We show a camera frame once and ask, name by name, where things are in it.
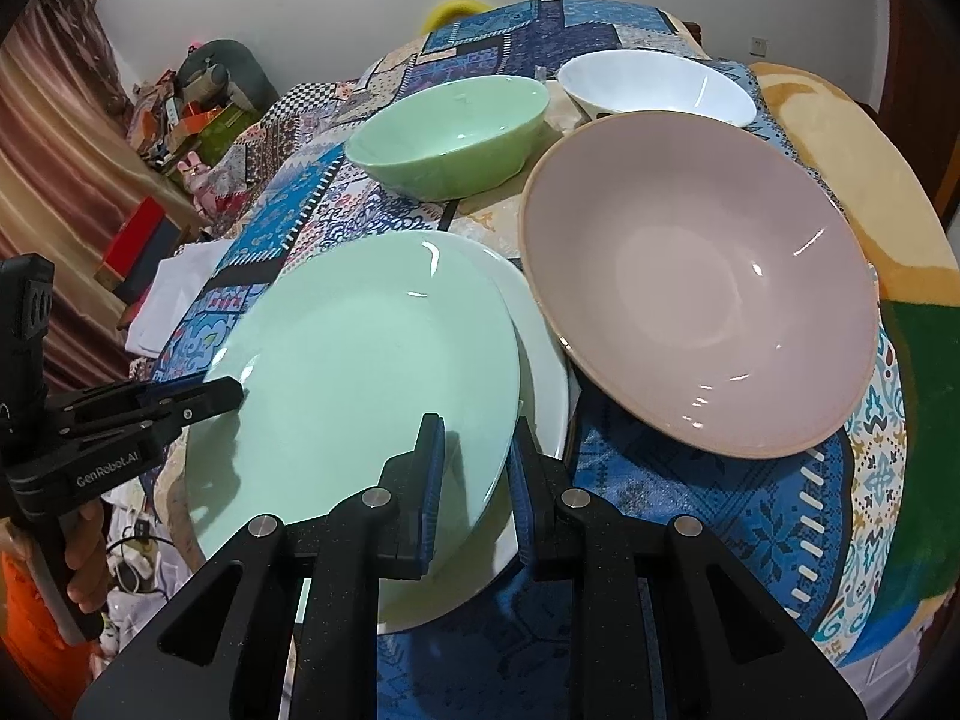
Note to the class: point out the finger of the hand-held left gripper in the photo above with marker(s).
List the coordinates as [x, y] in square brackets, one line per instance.
[202, 405]
[172, 390]

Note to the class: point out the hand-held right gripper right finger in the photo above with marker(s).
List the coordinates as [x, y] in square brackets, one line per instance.
[517, 495]

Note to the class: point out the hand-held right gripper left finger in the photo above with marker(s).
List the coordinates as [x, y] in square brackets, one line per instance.
[431, 495]

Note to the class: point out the white plate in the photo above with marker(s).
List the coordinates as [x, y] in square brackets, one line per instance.
[540, 390]

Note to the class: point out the green plate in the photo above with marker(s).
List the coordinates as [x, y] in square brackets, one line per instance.
[337, 390]

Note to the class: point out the pink bowl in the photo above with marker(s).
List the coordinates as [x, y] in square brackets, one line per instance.
[697, 277]

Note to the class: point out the green bowl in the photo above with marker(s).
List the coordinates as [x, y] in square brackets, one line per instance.
[450, 157]

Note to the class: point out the white bowl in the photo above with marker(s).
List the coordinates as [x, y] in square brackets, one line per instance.
[652, 86]

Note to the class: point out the person's left forearm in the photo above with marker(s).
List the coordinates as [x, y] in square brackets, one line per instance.
[30, 637]

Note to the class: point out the person's left hand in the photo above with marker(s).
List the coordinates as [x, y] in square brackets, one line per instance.
[82, 555]

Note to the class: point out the white cloth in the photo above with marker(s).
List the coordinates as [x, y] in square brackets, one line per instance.
[172, 292]

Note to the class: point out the dark grey box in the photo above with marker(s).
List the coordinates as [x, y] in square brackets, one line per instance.
[161, 259]

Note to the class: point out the red box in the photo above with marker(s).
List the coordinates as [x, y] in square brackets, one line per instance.
[135, 236]

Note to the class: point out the blue patchwork blanket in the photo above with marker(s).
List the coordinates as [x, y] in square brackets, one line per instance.
[675, 525]

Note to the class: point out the pink rabbit toy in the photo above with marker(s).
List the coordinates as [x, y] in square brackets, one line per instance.
[196, 172]

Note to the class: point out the brown striped curtain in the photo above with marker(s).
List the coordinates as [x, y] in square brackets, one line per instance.
[45, 165]

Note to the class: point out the green cardboard box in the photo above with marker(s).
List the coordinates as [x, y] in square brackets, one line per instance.
[232, 131]

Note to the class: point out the pile of household clutter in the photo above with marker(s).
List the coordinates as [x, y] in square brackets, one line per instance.
[165, 120]

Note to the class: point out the yellow and green blanket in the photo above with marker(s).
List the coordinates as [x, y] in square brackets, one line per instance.
[900, 202]

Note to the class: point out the brown wooden door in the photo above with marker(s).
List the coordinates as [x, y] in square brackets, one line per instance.
[922, 90]

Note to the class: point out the white wall socket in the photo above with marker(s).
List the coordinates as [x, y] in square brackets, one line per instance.
[759, 46]

